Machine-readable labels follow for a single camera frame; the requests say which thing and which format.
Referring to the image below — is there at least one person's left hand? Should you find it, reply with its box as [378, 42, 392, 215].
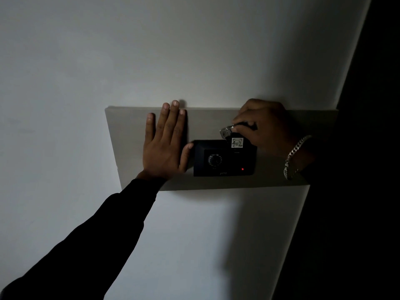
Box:
[137, 100, 194, 182]

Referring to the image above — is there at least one person's right hand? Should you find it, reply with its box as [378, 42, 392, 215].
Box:
[232, 99, 301, 160]

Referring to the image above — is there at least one small silver key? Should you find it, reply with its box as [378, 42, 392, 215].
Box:
[219, 122, 243, 140]

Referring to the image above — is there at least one person's right forearm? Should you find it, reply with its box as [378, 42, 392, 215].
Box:
[289, 137, 344, 192]

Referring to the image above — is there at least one person's left forearm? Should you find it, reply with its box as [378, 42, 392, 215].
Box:
[0, 177, 168, 300]

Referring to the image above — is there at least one round black regulator knob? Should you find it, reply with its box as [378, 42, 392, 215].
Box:
[207, 154, 223, 169]

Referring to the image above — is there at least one grey wall board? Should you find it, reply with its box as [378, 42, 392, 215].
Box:
[105, 106, 339, 191]

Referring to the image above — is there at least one black wall switch panel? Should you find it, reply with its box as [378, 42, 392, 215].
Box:
[193, 139, 257, 177]

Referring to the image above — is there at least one silver chain bracelet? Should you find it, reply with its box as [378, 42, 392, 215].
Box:
[283, 135, 313, 180]

